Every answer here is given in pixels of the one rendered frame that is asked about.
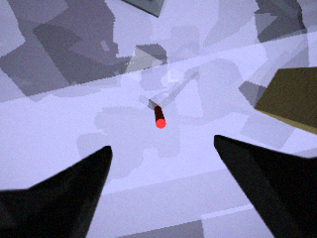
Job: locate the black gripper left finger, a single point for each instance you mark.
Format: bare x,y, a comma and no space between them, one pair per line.
60,206

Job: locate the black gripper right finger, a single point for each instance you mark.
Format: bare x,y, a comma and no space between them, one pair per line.
282,187

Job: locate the dark red peg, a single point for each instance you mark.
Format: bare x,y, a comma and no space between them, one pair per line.
160,121

